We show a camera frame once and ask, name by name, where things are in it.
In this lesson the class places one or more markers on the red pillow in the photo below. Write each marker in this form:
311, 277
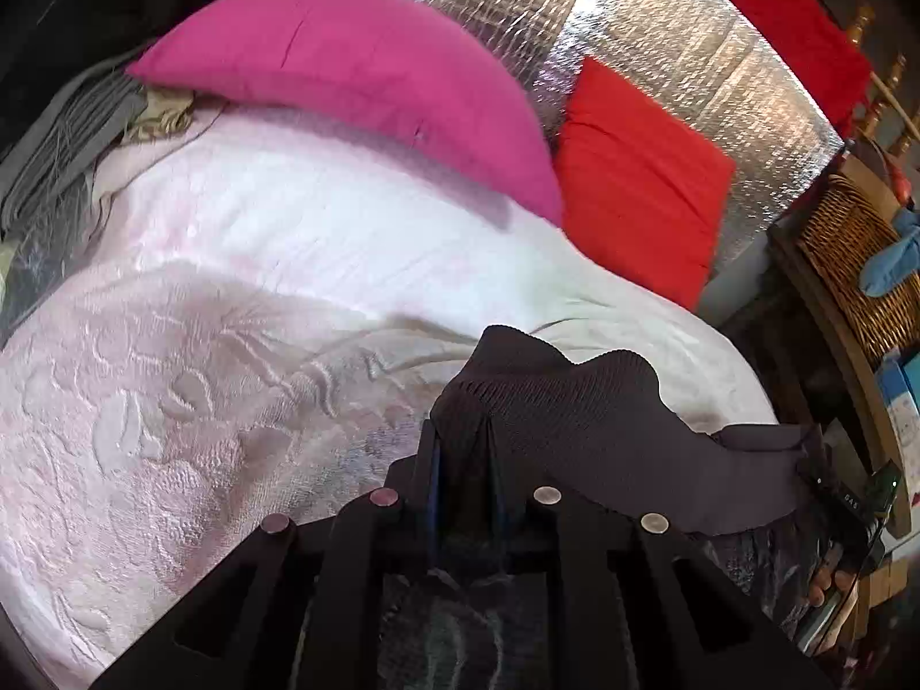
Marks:
640, 180

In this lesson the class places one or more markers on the teal cardboard box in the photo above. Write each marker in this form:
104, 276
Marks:
902, 402

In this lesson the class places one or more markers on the wooden side table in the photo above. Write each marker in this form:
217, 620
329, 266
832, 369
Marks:
826, 345

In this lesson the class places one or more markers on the person's right hand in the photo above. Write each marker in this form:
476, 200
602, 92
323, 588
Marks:
826, 578

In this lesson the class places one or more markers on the gold patterned cloth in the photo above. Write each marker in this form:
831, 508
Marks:
158, 118

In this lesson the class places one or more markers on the white embossed blanket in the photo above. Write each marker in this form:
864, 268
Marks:
251, 316

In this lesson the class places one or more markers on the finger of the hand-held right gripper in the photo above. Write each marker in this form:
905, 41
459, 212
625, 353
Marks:
817, 456

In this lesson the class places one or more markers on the red cloth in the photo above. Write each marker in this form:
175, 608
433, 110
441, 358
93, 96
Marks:
783, 7

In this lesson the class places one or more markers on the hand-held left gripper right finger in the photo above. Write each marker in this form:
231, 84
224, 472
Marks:
503, 478

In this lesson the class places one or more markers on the black quilted zip jacket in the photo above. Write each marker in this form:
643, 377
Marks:
575, 410

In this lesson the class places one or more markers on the pink pillow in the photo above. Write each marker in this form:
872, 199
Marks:
374, 79

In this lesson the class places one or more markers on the wicker basket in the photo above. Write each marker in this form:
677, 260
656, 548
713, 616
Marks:
855, 259

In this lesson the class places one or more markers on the wooden stair railing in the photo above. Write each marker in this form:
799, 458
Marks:
880, 79

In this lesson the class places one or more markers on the light blue cloth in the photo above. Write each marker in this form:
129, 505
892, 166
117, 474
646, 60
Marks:
895, 259

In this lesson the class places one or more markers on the silver foil insulation sheet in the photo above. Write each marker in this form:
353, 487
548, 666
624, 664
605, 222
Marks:
683, 57

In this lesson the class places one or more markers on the grey garment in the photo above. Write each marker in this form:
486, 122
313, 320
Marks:
65, 136

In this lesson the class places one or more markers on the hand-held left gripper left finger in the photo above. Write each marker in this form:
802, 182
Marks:
435, 478

